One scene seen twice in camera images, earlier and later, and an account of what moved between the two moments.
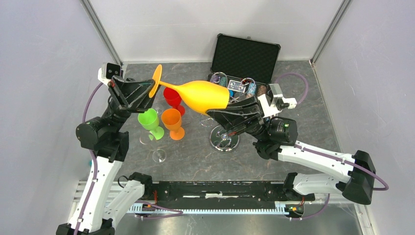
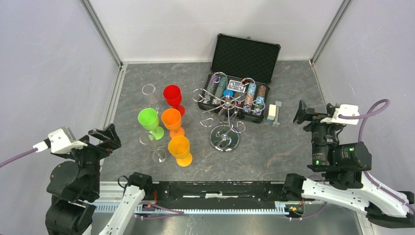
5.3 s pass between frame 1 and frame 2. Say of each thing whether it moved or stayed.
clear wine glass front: moved
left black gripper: moved
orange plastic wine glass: stayed
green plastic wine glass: stayed
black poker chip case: stayed
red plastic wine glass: stayed
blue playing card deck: stayed
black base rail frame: stayed
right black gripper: moved
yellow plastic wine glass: moved
